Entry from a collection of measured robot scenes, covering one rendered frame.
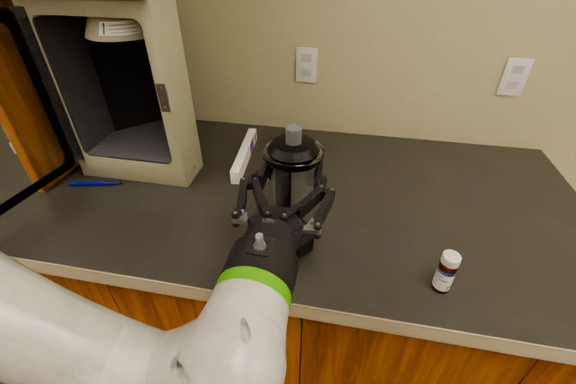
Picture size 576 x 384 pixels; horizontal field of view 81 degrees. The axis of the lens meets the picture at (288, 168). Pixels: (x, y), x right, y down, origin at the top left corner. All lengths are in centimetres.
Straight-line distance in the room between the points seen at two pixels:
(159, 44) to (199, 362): 64
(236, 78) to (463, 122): 78
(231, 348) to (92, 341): 14
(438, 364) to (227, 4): 110
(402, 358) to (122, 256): 64
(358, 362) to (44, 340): 65
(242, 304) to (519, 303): 58
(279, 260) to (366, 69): 85
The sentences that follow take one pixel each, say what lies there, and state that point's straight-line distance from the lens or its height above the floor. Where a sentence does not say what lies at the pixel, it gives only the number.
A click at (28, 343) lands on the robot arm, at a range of 40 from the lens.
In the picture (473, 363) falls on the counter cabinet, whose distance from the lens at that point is 87.
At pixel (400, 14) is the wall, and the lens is 113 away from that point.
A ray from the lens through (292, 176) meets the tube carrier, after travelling 57.
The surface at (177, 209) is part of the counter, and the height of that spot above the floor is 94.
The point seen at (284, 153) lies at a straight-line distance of 56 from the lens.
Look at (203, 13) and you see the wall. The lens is 123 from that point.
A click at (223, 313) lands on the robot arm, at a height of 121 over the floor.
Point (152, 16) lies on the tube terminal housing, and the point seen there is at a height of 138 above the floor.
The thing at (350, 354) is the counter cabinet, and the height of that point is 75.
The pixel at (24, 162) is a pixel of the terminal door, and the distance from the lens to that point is 101.
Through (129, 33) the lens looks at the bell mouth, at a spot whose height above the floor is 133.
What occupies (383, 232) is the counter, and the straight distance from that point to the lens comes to 83.
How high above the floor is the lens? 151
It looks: 34 degrees down
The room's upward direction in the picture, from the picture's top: straight up
